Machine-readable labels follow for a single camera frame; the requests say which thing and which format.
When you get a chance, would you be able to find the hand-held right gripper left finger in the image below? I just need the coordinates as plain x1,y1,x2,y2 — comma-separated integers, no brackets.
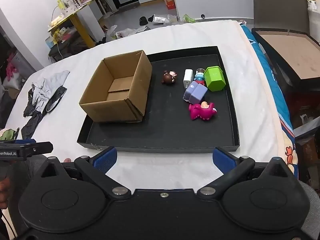
40,147,132,199

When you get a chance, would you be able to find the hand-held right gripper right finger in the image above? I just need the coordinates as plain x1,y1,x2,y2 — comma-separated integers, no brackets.
197,147,295,199

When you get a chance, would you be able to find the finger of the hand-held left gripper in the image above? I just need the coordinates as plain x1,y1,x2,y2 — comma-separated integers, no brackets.
20,142,54,158
0,139,36,146

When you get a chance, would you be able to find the brown cardboard box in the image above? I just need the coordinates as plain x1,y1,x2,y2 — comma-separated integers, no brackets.
79,50,153,123

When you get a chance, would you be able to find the pink dinosaur toy figurine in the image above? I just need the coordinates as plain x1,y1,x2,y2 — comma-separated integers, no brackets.
188,101,218,121

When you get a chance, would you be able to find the black shallow tray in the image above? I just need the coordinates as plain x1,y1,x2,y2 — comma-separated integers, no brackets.
76,46,240,153

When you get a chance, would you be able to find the purple toy sofa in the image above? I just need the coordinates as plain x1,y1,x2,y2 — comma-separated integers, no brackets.
183,80,208,105

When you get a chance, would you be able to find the green plastic container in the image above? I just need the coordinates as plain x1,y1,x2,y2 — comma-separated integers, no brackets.
203,66,227,92

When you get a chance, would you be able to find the blue and red toy figurine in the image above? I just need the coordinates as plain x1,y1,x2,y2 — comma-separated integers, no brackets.
194,68,207,87

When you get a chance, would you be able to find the white charger plug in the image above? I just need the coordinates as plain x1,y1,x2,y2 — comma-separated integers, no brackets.
183,69,193,89

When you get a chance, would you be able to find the brown toy figurine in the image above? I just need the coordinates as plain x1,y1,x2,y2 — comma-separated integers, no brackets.
161,70,178,85

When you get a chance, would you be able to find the person's left hand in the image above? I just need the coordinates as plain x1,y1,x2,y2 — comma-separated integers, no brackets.
0,177,9,209

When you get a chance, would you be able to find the person's grey clothing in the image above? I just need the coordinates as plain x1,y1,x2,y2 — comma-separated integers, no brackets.
0,155,320,240

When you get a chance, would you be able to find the green patterned cloth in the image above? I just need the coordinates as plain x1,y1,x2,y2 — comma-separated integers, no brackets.
0,128,20,141

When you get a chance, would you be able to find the grey and black garment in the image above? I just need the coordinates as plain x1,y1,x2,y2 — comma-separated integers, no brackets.
23,70,70,140

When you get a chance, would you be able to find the pink cloth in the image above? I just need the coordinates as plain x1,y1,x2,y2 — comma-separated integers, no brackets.
6,55,17,81

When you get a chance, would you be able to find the blue printed bedsheet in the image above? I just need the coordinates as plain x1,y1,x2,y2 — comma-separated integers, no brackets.
237,21,300,178

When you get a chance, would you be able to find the yellow table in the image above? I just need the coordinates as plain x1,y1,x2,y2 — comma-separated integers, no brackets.
47,0,100,49

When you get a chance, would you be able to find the white plastic bag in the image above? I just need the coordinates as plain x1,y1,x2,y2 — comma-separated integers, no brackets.
106,25,148,40

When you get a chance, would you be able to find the white blanket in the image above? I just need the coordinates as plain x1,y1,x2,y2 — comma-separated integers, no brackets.
5,19,288,188

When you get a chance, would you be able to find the silver foil bag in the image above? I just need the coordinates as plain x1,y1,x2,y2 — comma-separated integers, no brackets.
151,14,167,24

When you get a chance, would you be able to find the grey upright board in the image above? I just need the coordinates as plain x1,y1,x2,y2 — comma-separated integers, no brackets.
252,0,310,33

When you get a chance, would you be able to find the white and yellow bag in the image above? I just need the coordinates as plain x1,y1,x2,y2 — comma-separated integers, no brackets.
305,0,320,43

